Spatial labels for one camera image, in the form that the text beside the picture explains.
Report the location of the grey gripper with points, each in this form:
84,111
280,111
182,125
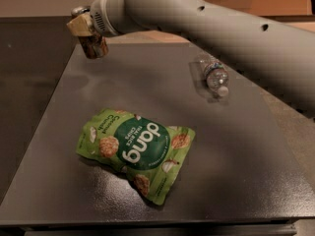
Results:
101,18

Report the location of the orange soda can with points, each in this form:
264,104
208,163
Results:
94,45

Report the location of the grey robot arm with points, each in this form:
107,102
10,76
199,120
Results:
277,57

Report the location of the clear plastic water bottle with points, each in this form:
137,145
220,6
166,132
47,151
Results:
215,74

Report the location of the green rice chips bag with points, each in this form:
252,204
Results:
148,153

